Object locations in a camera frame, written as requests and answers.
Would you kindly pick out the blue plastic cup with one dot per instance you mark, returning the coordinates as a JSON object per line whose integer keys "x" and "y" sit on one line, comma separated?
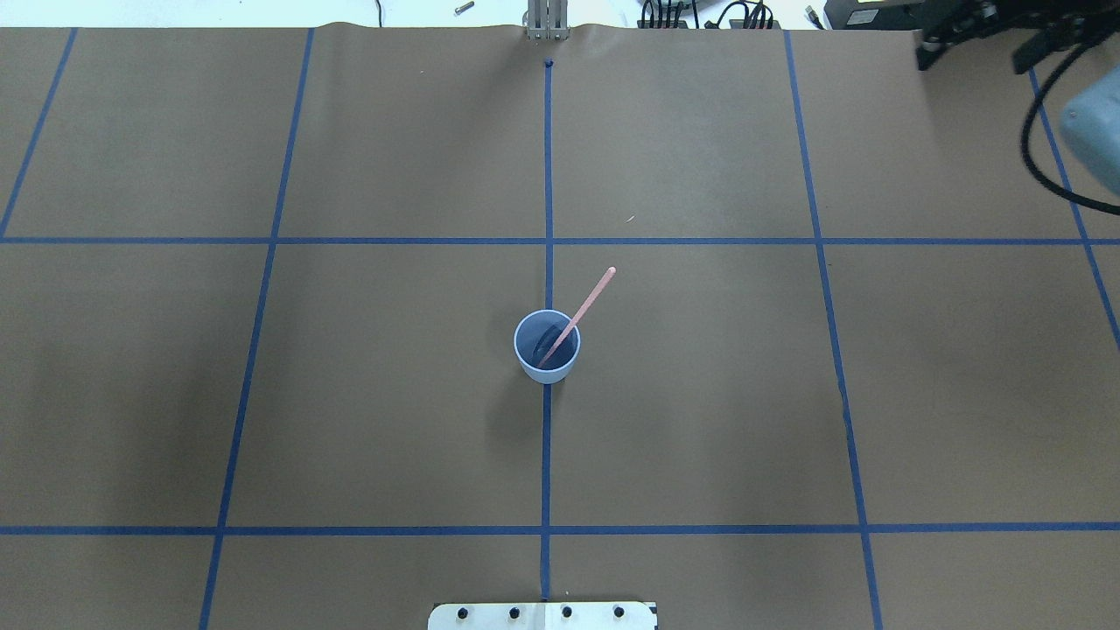
{"x": 533, "y": 341}

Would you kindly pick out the pink chopstick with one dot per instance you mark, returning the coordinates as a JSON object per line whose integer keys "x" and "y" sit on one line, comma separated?
{"x": 582, "y": 311}

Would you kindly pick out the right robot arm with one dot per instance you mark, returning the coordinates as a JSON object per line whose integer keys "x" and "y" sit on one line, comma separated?
{"x": 1090, "y": 127}

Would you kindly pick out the black power strip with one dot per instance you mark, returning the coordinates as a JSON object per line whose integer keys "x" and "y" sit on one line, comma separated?
{"x": 708, "y": 15}

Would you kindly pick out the aluminium frame post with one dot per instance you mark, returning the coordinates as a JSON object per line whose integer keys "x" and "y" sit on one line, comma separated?
{"x": 547, "y": 20}

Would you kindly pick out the white mast base plate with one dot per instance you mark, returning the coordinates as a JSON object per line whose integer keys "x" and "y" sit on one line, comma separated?
{"x": 545, "y": 615}

